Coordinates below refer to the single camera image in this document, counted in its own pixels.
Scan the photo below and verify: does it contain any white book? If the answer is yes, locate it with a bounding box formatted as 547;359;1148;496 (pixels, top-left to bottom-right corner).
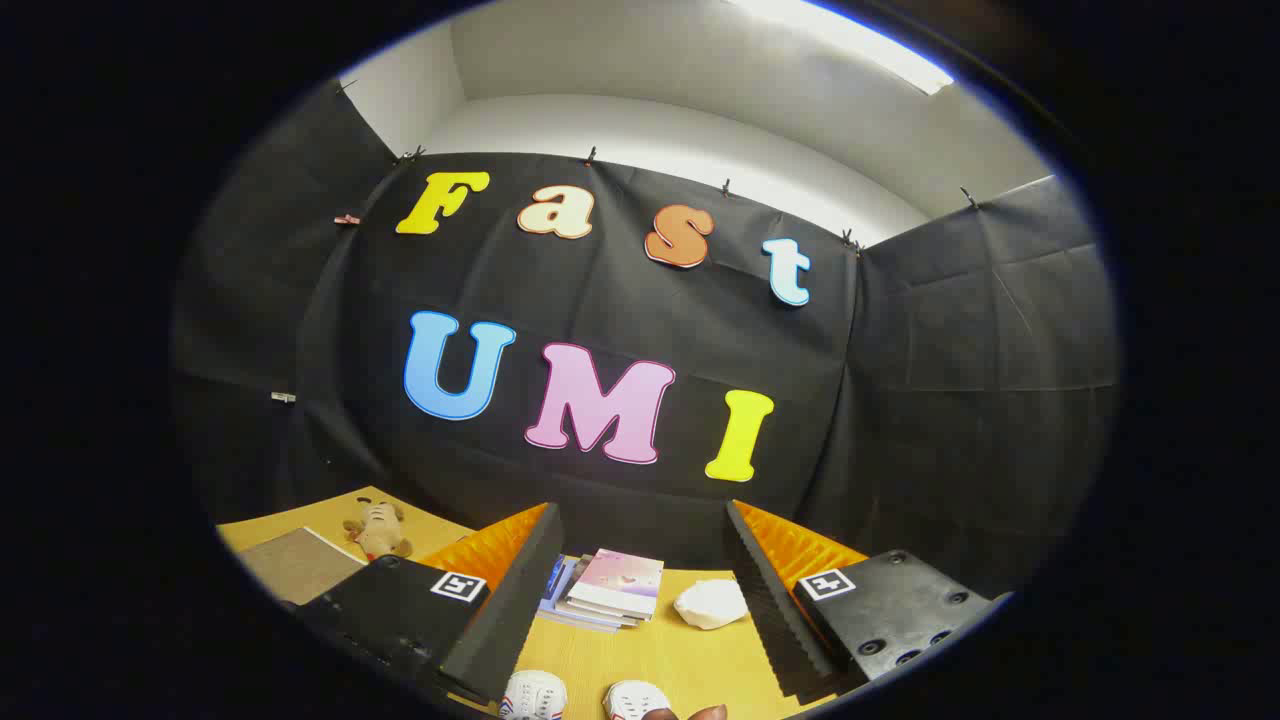
558;595;656;627

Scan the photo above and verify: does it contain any pink cover book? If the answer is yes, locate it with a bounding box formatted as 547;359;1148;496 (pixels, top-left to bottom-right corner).
567;548;666;617

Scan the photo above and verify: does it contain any black backdrop cloth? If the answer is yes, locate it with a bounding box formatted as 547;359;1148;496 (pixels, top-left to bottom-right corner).
170;80;1121;601

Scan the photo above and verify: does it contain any white crumpled bag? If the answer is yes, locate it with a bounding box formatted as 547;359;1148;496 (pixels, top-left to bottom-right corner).
673;578;750;631

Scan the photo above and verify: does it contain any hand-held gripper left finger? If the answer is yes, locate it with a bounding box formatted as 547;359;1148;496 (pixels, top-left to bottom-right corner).
295;503;564;706

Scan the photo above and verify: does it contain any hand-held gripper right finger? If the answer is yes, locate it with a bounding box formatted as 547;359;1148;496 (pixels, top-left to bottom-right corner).
724;499;1013;703

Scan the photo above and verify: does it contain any beige fabric storage box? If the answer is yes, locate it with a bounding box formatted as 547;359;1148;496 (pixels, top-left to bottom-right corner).
238;526;367;607

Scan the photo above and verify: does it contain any white canvas shoe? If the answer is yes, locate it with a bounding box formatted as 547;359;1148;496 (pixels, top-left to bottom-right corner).
498;670;569;720
603;680;673;720

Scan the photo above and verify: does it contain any beige plush dog toy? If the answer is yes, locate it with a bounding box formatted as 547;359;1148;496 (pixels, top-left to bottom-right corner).
343;499;414;561

